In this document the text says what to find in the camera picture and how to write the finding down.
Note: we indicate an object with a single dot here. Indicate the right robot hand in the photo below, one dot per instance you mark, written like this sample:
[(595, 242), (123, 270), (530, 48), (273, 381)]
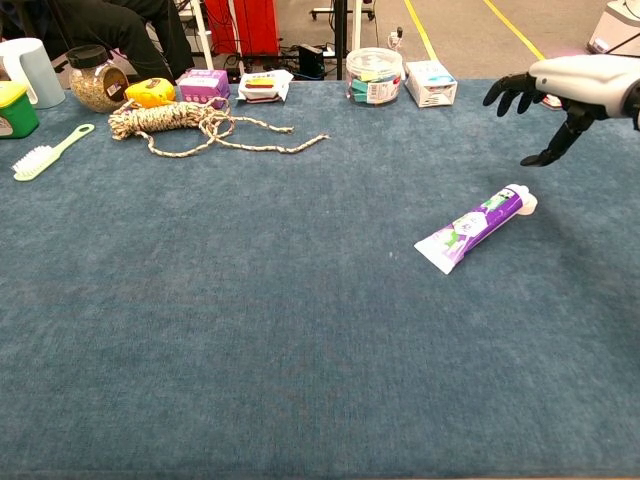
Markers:
[(590, 85)]

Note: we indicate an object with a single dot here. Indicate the purple white toothpaste tube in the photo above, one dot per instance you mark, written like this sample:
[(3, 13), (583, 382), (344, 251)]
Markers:
[(470, 230)]

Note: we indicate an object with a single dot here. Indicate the white machine housing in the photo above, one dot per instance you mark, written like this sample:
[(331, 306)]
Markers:
[(620, 25)]

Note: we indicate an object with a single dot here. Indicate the white blue carton box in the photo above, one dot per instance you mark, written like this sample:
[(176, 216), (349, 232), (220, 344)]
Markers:
[(430, 85)]

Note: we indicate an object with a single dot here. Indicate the white plug adapter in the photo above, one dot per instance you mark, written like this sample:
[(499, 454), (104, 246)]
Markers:
[(396, 39)]

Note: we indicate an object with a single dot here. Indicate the clear jar with white lid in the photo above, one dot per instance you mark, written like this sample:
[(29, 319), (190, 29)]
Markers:
[(375, 75)]

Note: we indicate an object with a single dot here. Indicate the white desk leg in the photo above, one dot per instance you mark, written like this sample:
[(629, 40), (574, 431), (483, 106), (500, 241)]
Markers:
[(357, 25), (202, 35)]

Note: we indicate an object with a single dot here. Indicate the black tripod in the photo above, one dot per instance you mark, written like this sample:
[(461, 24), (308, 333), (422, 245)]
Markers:
[(342, 35)]

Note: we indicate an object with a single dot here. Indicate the black adapter box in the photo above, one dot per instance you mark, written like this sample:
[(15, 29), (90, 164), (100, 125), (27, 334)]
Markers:
[(311, 60)]

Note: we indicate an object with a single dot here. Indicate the white red snack packet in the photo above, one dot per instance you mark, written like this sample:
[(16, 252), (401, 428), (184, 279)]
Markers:
[(262, 85)]

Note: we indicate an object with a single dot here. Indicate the red cabinet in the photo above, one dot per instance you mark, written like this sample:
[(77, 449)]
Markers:
[(250, 25)]

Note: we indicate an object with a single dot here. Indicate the purple carton box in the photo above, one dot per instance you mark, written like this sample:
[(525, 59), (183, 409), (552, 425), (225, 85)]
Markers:
[(202, 85)]

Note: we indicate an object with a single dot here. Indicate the blue table mat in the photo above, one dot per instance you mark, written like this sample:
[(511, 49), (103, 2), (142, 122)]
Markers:
[(250, 300)]

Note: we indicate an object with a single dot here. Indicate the yellow tape measure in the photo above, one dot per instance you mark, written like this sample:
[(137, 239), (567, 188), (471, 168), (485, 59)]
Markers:
[(150, 92)]

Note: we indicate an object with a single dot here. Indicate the seated person in black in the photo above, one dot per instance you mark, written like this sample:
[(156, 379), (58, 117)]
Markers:
[(100, 25)]

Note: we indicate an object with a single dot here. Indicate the grain jar with black lid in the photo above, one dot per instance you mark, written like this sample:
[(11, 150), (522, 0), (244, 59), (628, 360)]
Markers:
[(95, 85)]

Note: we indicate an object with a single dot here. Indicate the light green brush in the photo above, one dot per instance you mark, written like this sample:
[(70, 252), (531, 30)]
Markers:
[(55, 150)]

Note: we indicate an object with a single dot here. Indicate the white light-blue pitcher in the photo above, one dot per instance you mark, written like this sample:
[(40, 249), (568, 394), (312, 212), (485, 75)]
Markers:
[(35, 70)]

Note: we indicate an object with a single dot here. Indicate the green box with yellow lid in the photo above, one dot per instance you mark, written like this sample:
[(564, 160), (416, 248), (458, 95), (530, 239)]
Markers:
[(15, 115)]

